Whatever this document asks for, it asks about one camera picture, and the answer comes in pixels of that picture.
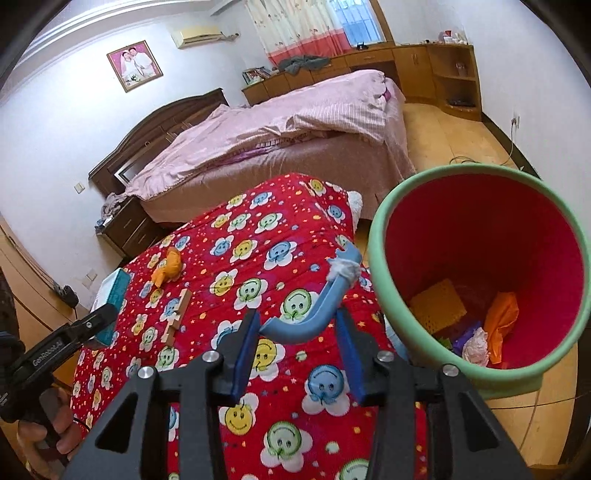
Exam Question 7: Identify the red bin with green rim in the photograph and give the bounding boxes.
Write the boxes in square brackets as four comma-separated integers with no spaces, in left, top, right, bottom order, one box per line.
[368,165,587,401]

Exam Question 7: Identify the white tissue wad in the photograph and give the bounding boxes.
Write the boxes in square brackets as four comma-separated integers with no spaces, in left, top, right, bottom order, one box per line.
[327,258,361,283]

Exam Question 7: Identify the dark grey clothes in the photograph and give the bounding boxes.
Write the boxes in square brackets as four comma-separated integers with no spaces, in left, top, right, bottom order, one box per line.
[277,55,331,75]

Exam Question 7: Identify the cable on floor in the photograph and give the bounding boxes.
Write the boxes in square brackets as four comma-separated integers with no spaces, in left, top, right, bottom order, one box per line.
[450,154,518,168]

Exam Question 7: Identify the row of books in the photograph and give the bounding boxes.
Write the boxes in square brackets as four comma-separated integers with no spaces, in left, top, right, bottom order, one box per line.
[242,67,273,86]

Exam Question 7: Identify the wall socket with cable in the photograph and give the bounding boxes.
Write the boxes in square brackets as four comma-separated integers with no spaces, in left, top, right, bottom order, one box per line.
[508,115,522,160]

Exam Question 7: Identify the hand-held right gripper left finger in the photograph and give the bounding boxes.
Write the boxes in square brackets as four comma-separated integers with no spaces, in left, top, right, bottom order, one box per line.
[60,308,262,480]

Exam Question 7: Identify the black power strip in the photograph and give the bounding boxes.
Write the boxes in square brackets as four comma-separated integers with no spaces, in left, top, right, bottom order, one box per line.
[53,285,79,308]

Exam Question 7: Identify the brown bed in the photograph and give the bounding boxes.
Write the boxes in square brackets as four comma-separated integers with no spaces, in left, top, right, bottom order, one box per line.
[124,76,416,223]

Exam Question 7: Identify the person's dark clothing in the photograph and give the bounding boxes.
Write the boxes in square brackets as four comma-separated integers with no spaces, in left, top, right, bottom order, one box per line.
[0,265,21,352]

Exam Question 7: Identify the pink white curtain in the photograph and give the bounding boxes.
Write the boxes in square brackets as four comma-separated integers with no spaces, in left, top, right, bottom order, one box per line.
[245,0,352,68]

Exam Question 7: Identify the long wooden cabinet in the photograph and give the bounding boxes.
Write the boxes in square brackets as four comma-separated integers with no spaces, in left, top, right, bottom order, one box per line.
[241,44,483,121]

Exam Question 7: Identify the dark wooden nightstand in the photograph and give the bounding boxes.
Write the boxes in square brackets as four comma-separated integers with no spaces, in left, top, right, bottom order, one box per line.
[96,196,174,259]

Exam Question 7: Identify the barred window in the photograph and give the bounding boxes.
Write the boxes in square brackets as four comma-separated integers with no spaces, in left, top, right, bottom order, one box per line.
[330,0,384,47]

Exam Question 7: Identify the person's left hand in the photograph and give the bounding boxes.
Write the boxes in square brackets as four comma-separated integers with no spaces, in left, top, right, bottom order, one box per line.
[16,388,86,468]

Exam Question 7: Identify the white cloth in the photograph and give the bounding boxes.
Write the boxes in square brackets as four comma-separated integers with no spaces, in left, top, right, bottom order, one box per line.
[346,190,365,227]

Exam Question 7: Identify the pile of clothes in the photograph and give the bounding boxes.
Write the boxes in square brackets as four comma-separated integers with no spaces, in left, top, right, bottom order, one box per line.
[95,191,127,229]

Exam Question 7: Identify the framed wall photo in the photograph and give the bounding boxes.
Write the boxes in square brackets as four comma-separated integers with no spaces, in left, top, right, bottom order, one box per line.
[107,41,163,93]

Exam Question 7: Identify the wooden slat piece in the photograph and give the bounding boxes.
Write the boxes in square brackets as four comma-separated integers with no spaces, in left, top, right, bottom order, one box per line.
[161,288,194,347]

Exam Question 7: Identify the wooden bed with pink blanket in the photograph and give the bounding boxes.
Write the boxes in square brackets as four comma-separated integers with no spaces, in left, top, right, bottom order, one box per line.
[124,69,400,201]

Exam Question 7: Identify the purple wrapper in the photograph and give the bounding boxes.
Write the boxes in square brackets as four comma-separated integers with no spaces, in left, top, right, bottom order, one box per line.
[445,320,483,356]

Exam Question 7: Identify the wall air conditioner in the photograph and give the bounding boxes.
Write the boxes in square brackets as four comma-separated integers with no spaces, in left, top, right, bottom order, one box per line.
[168,21,232,49]

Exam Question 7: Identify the yellow foam fruit net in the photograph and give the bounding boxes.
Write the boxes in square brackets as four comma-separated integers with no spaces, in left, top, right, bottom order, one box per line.
[409,278,468,335]

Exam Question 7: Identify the pale plastic wrap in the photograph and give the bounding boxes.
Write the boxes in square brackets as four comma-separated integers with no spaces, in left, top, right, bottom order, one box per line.
[462,328,490,367]

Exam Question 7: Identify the orange plastic bag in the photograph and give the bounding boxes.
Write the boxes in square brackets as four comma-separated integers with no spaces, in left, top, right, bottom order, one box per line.
[482,292,520,365]

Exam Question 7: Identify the dark wooden headboard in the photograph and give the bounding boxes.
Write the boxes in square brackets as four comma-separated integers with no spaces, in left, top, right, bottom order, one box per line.
[88,88,229,195]

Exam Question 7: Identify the wooden wardrobe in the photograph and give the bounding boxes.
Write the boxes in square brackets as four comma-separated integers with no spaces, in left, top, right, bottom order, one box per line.
[0,215,61,333]

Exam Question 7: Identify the red smiley flower blanket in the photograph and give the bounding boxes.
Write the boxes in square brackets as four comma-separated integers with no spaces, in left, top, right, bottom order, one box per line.
[69,173,430,480]

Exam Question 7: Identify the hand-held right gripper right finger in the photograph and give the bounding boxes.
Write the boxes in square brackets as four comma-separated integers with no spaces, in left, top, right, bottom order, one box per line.
[335,307,534,480]

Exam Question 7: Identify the blue curved plastic hook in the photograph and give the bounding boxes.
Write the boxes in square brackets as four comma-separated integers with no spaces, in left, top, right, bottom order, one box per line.
[261,244,363,344]

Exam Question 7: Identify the blue white carton box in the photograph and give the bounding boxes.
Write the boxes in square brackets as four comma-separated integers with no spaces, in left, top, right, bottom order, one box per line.
[90,270,130,347]

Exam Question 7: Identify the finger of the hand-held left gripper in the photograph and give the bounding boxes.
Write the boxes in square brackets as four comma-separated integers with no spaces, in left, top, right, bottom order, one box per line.
[69,304,119,343]

